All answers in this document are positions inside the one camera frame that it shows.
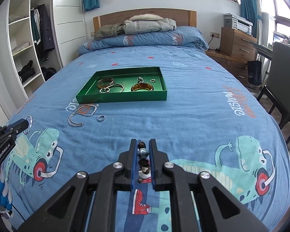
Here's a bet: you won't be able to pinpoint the dark beaded bracelet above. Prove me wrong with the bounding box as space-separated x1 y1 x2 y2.
136 139 152 183

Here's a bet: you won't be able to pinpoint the silver chain necklace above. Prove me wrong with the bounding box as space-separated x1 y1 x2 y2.
67 104 100 128

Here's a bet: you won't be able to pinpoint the silver bangle bracelet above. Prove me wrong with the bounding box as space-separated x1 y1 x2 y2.
108 83 125 93

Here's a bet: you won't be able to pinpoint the silver charm pendant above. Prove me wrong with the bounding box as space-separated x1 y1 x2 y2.
137 77 144 83

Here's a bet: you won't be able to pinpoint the green jewelry tray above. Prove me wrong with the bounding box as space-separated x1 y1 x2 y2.
76 67 168 104

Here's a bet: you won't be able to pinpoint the black clothes on shelf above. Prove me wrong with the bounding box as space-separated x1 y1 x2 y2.
18 60 35 83

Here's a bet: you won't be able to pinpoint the black bag in wardrobe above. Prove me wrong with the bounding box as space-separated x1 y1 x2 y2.
41 67 57 81

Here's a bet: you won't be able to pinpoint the blue cartoon bed cover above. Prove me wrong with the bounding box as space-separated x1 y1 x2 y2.
3 46 290 230

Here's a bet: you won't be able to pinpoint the white open shelf wardrobe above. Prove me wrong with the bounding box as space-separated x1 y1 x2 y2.
0 0 62 108

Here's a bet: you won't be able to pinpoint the hanging dark coat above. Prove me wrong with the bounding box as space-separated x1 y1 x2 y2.
30 4 55 62

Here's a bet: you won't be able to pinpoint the brown wide bangle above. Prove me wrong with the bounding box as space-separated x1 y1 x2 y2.
97 78 115 89

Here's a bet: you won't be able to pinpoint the amber bangle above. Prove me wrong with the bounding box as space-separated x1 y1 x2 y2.
131 83 154 92

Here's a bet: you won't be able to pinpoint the wooden bedside table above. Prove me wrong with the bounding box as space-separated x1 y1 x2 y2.
205 50 249 87

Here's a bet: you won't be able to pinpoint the olive green jacket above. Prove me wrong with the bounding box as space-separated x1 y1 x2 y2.
94 23 125 41

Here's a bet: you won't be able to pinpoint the white sliding wardrobe door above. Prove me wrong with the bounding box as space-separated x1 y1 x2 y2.
52 0 87 66

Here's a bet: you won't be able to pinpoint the black tote bag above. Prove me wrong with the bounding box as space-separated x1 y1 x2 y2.
247 55 262 86

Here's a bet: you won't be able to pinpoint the grey chair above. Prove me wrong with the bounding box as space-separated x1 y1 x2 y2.
257 42 290 143

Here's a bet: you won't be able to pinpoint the wooden drawer cabinet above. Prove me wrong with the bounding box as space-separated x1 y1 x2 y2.
220 27 257 61

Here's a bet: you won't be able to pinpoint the blue folded duvet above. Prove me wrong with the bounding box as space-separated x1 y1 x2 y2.
77 26 208 56

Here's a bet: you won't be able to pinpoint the glass desk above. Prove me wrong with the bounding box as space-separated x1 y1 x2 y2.
250 41 273 60

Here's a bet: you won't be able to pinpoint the grey puffer jacket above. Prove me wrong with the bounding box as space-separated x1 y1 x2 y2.
123 14 177 35

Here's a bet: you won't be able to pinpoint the wooden headboard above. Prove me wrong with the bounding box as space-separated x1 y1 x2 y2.
93 9 197 32

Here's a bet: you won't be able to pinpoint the white printer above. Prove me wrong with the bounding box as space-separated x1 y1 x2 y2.
224 13 253 35

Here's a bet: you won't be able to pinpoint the right teal curtain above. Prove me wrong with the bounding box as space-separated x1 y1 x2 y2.
241 0 263 39

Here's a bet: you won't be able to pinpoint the wall power socket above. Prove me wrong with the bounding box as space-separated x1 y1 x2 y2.
210 32 220 38

